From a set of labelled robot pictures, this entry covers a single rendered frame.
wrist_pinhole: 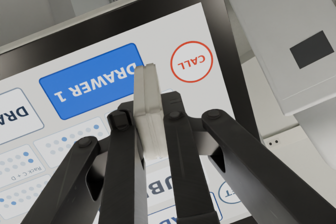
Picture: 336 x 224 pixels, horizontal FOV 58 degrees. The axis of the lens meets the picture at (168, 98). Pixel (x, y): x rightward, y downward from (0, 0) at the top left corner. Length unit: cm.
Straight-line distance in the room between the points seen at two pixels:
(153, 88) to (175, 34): 11
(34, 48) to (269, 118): 359
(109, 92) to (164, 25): 8
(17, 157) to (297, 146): 352
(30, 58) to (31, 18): 15
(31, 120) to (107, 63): 9
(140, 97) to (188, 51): 12
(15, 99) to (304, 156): 354
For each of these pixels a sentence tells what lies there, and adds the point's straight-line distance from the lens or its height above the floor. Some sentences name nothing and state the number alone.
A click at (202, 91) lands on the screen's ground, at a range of 30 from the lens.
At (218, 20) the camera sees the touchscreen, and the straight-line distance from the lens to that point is 28.
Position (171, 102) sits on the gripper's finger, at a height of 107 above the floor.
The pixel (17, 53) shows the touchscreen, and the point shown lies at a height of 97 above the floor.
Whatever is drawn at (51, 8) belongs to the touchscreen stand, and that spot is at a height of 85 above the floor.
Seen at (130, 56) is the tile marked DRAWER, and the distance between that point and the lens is 28.
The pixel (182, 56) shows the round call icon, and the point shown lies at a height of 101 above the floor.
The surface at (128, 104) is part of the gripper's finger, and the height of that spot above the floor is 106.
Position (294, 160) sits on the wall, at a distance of 378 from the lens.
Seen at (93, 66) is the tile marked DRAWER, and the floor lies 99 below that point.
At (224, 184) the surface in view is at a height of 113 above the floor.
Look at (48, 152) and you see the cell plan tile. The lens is 33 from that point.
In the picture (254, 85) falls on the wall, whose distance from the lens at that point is 385.
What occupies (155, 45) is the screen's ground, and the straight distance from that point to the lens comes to 28.
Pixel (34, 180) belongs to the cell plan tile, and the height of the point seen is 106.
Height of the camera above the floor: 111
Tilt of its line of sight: 14 degrees down
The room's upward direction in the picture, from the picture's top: 159 degrees clockwise
